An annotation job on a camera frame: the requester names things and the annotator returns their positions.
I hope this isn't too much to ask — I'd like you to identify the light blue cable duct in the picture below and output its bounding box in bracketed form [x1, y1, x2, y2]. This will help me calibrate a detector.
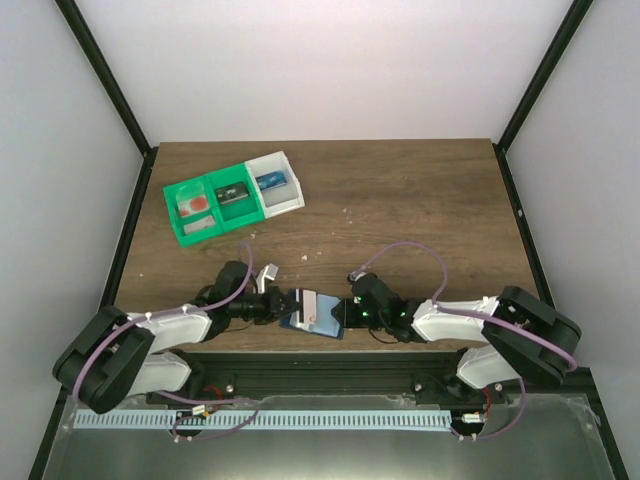
[73, 409, 452, 432]

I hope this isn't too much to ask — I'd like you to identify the black card stack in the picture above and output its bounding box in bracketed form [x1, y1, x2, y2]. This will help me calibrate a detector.
[214, 181, 250, 205]

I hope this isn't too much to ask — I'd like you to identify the green bin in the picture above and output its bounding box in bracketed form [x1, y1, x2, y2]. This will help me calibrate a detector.
[204, 163, 265, 232]
[163, 176, 224, 247]

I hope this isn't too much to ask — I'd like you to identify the black aluminium frame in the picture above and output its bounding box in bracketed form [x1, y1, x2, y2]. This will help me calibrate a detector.
[29, 1, 628, 479]

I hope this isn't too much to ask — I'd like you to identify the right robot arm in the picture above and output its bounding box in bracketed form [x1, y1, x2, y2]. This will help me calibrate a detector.
[330, 286, 582, 390]

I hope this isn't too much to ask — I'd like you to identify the red white card stack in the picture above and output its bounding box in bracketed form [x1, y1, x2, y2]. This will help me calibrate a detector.
[177, 195, 210, 218]

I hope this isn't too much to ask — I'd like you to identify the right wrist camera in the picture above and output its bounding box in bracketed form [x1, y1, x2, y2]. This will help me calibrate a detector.
[347, 272, 405, 315]

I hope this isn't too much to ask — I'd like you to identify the blue card stack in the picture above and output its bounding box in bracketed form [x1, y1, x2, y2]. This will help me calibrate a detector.
[255, 170, 288, 191]

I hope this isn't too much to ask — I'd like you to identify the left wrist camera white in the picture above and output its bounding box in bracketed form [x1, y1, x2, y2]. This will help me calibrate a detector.
[255, 263, 279, 294]

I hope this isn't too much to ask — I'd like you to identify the left green bin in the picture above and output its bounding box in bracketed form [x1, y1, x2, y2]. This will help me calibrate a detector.
[163, 176, 224, 247]

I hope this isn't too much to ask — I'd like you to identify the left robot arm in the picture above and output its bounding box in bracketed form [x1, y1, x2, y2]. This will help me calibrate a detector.
[52, 260, 301, 414]

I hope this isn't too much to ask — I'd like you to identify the middle green bin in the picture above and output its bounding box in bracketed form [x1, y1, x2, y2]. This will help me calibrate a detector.
[204, 163, 265, 232]

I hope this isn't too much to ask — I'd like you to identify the white bin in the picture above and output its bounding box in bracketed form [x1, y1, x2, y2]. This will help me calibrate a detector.
[244, 151, 305, 219]

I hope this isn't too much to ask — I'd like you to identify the white pink patterned card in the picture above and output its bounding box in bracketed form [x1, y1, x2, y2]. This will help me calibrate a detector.
[292, 289, 317, 329]

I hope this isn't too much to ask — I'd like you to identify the blue card holder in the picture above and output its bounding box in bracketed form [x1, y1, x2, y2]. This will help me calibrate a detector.
[279, 289, 344, 340]

